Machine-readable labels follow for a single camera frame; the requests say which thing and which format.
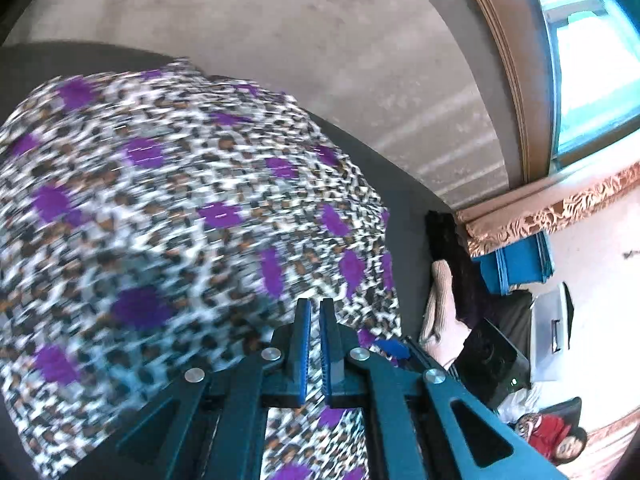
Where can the brown patterned border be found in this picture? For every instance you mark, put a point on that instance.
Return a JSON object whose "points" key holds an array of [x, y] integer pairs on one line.
{"points": [[550, 215]]}

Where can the white box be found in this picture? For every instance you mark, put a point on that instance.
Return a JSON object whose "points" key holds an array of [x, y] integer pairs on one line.
{"points": [[550, 340]]}

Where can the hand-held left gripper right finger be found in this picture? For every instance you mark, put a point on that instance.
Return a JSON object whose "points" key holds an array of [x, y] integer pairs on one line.
{"points": [[329, 360]]}

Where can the red printed cloth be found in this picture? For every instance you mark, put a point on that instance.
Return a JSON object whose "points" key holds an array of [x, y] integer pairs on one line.
{"points": [[547, 432]]}

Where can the leopard print garment purple spots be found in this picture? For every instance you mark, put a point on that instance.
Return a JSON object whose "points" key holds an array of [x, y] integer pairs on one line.
{"points": [[150, 210]]}

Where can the blue plastic bins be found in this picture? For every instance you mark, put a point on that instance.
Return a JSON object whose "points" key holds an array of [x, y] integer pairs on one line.
{"points": [[520, 265]]}

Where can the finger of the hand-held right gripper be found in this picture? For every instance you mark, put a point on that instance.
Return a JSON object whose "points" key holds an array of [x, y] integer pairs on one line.
{"points": [[392, 349]]}

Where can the wooden window frame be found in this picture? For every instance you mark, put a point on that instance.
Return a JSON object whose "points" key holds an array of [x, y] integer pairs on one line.
{"points": [[510, 60]]}

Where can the window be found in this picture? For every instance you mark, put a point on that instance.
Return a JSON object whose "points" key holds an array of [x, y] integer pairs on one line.
{"points": [[595, 60]]}

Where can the black fuzzy garment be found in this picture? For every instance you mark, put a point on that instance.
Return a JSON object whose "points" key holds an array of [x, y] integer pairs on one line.
{"points": [[450, 245]]}

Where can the pink knit garment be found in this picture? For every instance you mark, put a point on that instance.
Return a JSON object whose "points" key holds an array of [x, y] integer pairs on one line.
{"points": [[442, 305]]}

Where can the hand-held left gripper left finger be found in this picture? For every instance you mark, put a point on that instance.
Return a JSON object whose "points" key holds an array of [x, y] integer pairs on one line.
{"points": [[302, 355]]}

